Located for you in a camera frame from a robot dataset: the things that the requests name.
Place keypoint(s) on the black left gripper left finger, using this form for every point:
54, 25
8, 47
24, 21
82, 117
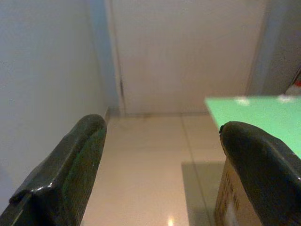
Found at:
58, 179

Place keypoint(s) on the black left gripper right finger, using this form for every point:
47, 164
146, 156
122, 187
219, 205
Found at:
263, 169

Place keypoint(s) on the brown cardboard box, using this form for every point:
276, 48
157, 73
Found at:
229, 202

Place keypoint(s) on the green table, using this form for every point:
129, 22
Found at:
258, 113

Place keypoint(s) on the red and white object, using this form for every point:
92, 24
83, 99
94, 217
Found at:
295, 87

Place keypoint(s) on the white door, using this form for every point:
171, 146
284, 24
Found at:
183, 56

